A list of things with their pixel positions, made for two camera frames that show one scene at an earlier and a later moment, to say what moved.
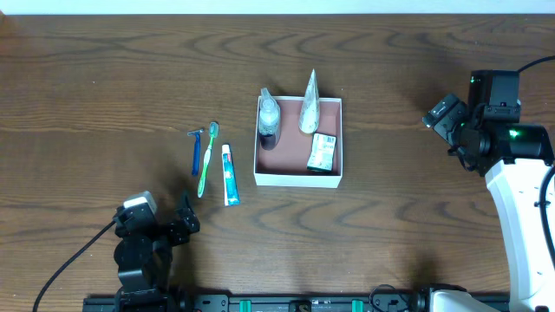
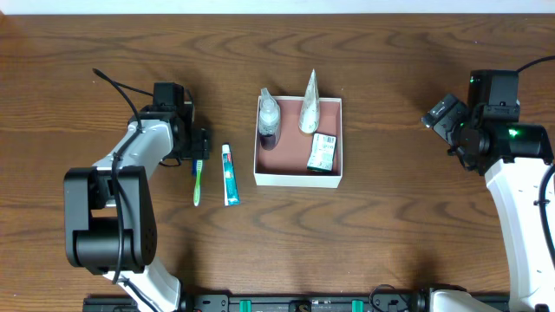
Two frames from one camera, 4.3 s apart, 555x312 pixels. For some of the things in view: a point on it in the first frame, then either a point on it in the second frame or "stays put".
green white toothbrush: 213,130 → 197,187
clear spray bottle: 269,118 stays put
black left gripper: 174,230 → 201,145
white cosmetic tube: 310,114 stays put
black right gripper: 445,115 stays put
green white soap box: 322,152 stays put
